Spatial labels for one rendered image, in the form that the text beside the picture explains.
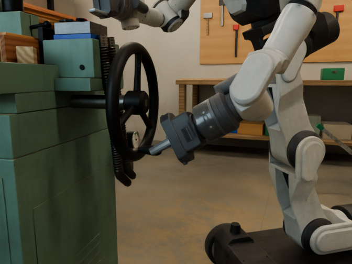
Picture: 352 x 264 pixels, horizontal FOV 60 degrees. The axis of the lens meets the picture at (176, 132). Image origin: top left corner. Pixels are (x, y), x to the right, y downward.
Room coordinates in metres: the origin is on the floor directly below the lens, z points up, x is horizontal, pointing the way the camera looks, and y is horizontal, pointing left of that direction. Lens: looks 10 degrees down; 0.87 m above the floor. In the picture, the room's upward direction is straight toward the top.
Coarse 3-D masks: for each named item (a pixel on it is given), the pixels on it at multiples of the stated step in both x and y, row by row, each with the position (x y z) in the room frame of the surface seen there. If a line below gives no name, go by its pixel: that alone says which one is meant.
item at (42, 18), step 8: (48, 0) 4.15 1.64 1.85; (24, 8) 3.19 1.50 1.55; (32, 8) 3.22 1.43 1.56; (40, 8) 3.32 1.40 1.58; (48, 8) 4.15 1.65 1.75; (40, 16) 3.43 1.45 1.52; (48, 16) 3.50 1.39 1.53; (56, 16) 3.60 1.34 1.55; (64, 16) 3.66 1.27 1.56; (72, 16) 3.80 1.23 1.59
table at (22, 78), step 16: (0, 64) 0.58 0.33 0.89; (16, 64) 0.62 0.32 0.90; (32, 64) 0.66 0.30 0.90; (0, 80) 0.57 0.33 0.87; (16, 80) 0.61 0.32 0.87; (32, 80) 0.66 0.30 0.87; (48, 80) 0.71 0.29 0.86; (64, 80) 0.72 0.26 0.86; (80, 80) 0.71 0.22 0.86; (96, 80) 0.73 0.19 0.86
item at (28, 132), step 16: (32, 112) 0.65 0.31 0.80; (48, 112) 0.70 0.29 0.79; (64, 112) 0.76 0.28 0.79; (80, 112) 0.82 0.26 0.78; (96, 112) 0.91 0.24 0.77; (0, 128) 0.59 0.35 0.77; (16, 128) 0.60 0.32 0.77; (32, 128) 0.65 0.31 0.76; (48, 128) 0.69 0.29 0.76; (64, 128) 0.75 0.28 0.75; (80, 128) 0.82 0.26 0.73; (96, 128) 0.90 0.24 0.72; (0, 144) 0.59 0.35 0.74; (16, 144) 0.60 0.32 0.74; (32, 144) 0.64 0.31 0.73; (48, 144) 0.69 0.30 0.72
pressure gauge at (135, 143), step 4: (128, 132) 1.03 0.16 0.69; (132, 132) 1.02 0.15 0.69; (136, 132) 1.04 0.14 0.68; (128, 136) 1.01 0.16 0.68; (132, 136) 1.01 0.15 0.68; (136, 136) 1.04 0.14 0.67; (128, 140) 1.01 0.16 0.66; (132, 140) 1.00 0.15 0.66; (136, 140) 1.04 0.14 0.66; (128, 144) 1.01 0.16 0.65; (132, 144) 1.01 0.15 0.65; (136, 144) 1.04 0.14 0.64; (136, 148) 1.03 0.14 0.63
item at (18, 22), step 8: (0, 16) 0.81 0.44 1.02; (8, 16) 0.80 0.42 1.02; (16, 16) 0.80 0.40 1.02; (24, 16) 0.81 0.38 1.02; (32, 16) 0.84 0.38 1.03; (0, 24) 0.81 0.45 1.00; (8, 24) 0.80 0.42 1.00; (16, 24) 0.80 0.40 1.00; (24, 24) 0.81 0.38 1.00; (32, 24) 0.84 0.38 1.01; (16, 32) 0.80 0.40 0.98; (24, 32) 0.80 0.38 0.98; (32, 32) 0.83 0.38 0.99
